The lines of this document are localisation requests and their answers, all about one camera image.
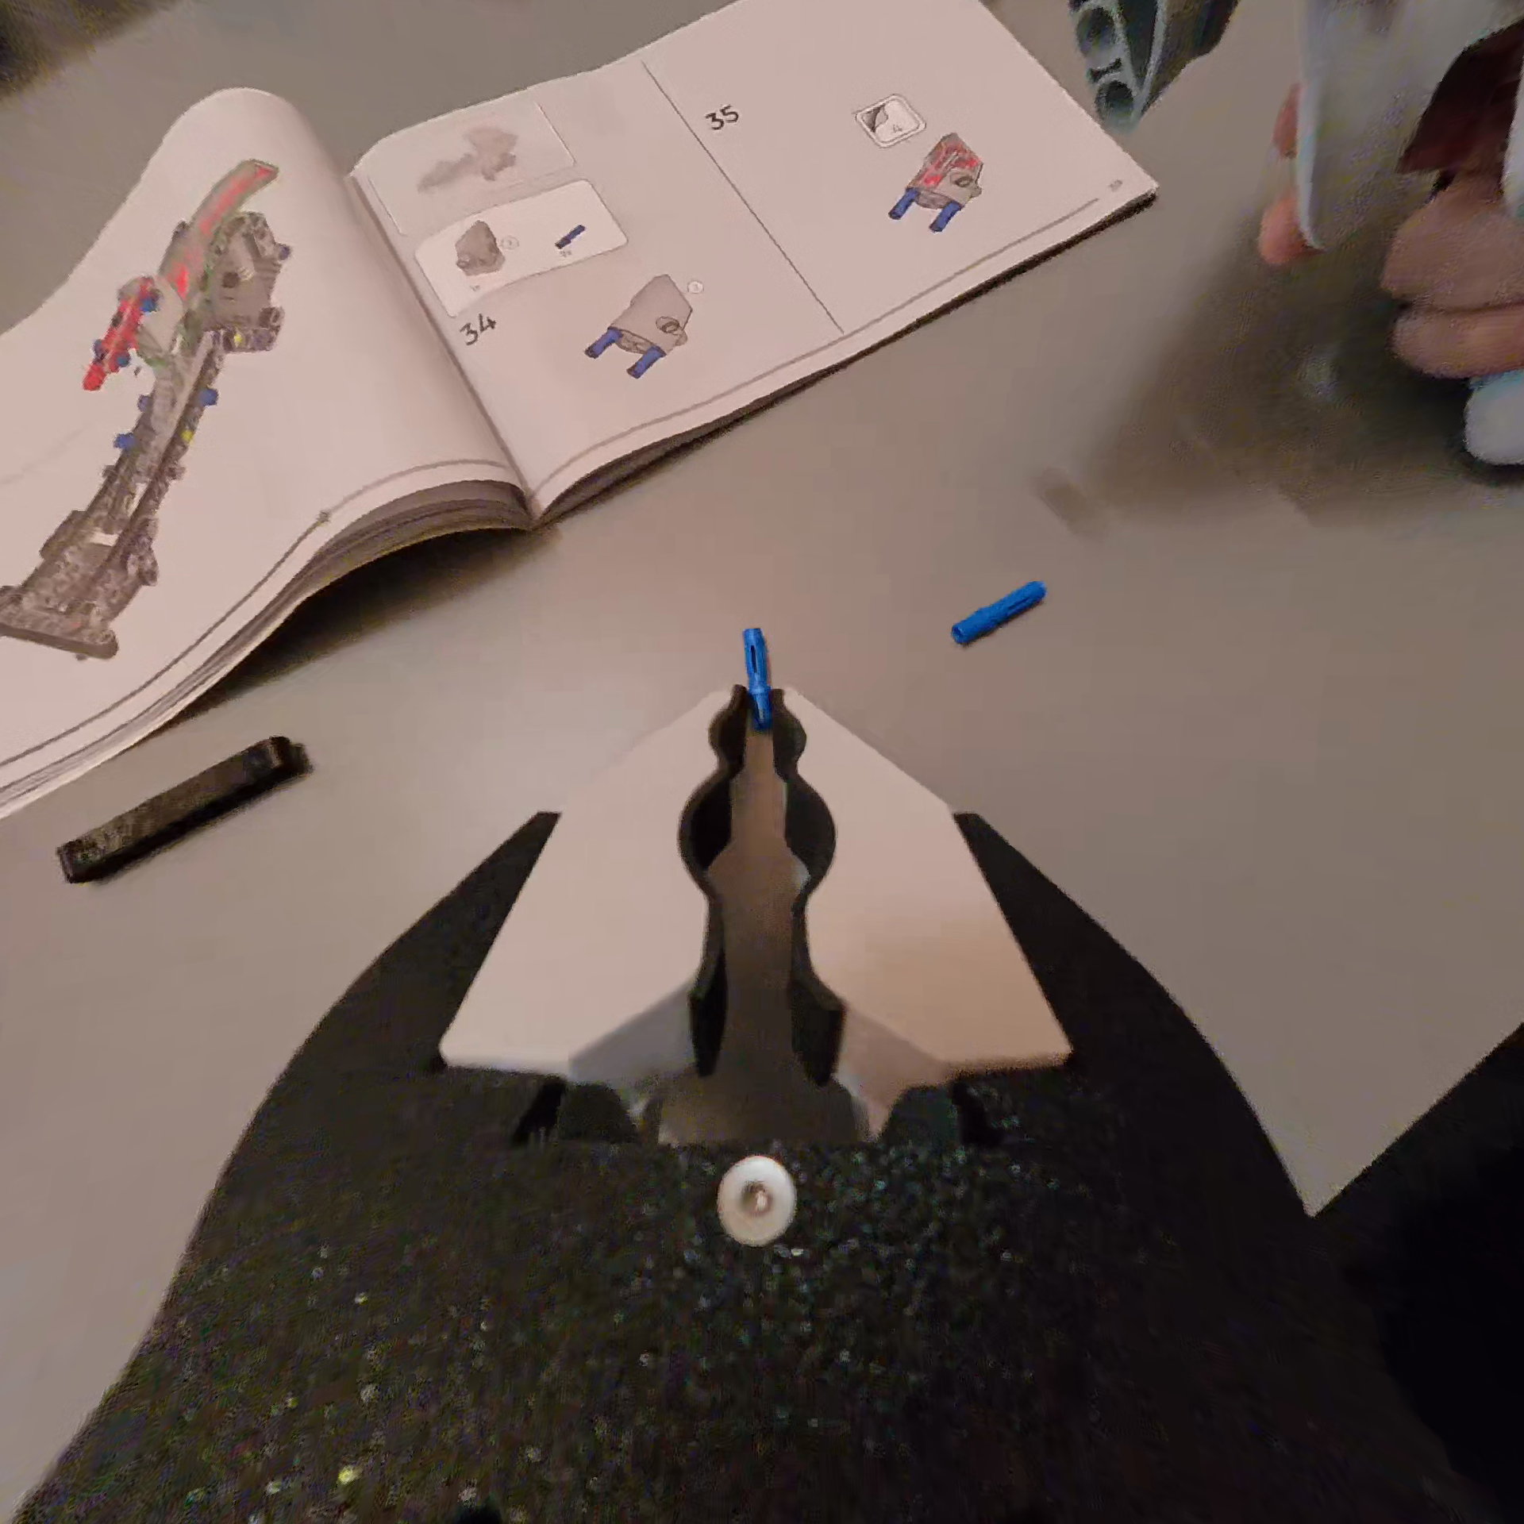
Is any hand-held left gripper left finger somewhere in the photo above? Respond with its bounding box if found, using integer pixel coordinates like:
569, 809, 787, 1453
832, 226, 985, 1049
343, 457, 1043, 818
439, 689, 748, 1078

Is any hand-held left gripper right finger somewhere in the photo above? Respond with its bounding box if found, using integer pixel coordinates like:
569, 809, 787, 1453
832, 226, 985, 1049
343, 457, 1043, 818
774, 689, 1074, 1088

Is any grey toy brick piece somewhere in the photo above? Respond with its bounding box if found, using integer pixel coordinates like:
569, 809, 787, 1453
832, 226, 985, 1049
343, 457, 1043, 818
1066, 0, 1239, 135

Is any person's right hand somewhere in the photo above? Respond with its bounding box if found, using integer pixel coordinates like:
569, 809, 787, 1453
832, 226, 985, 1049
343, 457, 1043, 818
1254, 33, 1524, 384

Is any black toy beam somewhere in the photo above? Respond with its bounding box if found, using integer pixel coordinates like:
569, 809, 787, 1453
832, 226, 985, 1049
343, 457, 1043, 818
54, 735, 313, 884

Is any open instruction booklet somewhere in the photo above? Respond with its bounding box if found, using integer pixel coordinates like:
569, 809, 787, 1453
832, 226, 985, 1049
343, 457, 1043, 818
0, 0, 1160, 824

